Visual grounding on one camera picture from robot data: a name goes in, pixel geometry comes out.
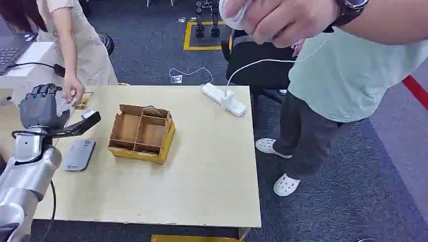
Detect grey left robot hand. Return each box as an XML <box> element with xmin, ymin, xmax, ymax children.
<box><xmin>20</xmin><ymin>83</ymin><xmax>71</xmax><ymax>131</ymax></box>

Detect pale white card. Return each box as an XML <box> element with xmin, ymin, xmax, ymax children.
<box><xmin>56</xmin><ymin>97</ymin><xmax>74</xmax><ymax>117</ymax></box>

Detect printed card with yellow picture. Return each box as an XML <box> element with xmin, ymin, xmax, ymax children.
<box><xmin>73</xmin><ymin>92</ymin><xmax>94</xmax><ymax>110</ymax></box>

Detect white handheld object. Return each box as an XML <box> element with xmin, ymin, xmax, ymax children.
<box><xmin>219</xmin><ymin>0</ymin><xmax>252</xmax><ymax>31</ymax></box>

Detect white side desk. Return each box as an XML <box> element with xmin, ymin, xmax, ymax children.
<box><xmin>0</xmin><ymin>40</ymin><xmax>67</xmax><ymax>106</ymax></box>

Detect person's hand holding card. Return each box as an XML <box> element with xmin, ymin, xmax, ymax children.
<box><xmin>63</xmin><ymin>73</ymin><xmax>86</xmax><ymax>103</ymax></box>

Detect grey flat card reader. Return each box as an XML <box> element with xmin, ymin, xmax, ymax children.
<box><xmin>63</xmin><ymin>139</ymin><xmax>96</xmax><ymax>172</ymax></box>

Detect dark laptop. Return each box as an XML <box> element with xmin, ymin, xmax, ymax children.
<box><xmin>0</xmin><ymin>32</ymin><xmax>38</xmax><ymax>76</ymax></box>

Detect person in pale beige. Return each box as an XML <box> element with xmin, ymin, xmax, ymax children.
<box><xmin>0</xmin><ymin>0</ymin><xmax>119</xmax><ymax>87</ymax></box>

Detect black round stool base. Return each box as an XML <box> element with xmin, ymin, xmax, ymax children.
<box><xmin>96</xmin><ymin>32</ymin><xmax>116</xmax><ymax>57</ymax></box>

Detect card with brown back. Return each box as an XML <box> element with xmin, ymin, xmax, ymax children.
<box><xmin>143</xmin><ymin>105</ymin><xmax>165</xmax><ymax>118</ymax></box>

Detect wooden compartment box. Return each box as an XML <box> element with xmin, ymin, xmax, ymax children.
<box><xmin>108</xmin><ymin>104</ymin><xmax>177</xmax><ymax>165</ymax></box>

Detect white power strip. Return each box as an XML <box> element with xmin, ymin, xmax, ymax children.
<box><xmin>201</xmin><ymin>82</ymin><xmax>247</xmax><ymax>117</ymax></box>

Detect white plug adapter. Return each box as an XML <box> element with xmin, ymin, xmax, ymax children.
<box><xmin>221</xmin><ymin>89</ymin><xmax>235</xmax><ymax>105</ymax></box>

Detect black robot legs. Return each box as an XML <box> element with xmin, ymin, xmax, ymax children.
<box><xmin>194</xmin><ymin>0</ymin><xmax>222</xmax><ymax>39</ymax></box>

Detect yellow box under table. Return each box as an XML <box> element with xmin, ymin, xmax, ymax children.
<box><xmin>150</xmin><ymin>234</ymin><xmax>242</xmax><ymax>242</ymax></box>

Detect black office chair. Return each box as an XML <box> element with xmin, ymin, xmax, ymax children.
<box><xmin>221</xmin><ymin>29</ymin><xmax>298</xmax><ymax>105</ymax></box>

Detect white clog shoe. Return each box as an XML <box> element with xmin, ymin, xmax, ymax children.
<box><xmin>273</xmin><ymin>172</ymin><xmax>301</xmax><ymax>197</ymax></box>
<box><xmin>255</xmin><ymin>138</ymin><xmax>293</xmax><ymax>159</ymax></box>

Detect person in teal shirt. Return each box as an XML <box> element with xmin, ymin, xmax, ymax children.
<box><xmin>272</xmin><ymin>26</ymin><xmax>428</xmax><ymax>183</ymax></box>

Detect dark wrist watch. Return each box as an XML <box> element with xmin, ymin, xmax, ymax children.
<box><xmin>323</xmin><ymin>0</ymin><xmax>370</xmax><ymax>34</ymax></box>

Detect black power cable with plug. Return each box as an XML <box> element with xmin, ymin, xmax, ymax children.
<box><xmin>7</xmin><ymin>61</ymin><xmax>66</xmax><ymax>78</ymax></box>

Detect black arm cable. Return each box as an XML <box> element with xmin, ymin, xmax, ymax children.
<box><xmin>39</xmin><ymin>179</ymin><xmax>57</xmax><ymax>242</ymax></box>

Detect white cable on floor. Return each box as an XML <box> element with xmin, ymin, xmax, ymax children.
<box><xmin>168</xmin><ymin>67</ymin><xmax>214</xmax><ymax>84</ymax></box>

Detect white thin charging cable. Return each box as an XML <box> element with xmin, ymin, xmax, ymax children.
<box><xmin>225</xmin><ymin>40</ymin><xmax>328</xmax><ymax>97</ymax></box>

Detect person's hand near camera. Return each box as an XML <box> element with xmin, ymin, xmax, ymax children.
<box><xmin>222</xmin><ymin>0</ymin><xmax>340</xmax><ymax>49</ymax></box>

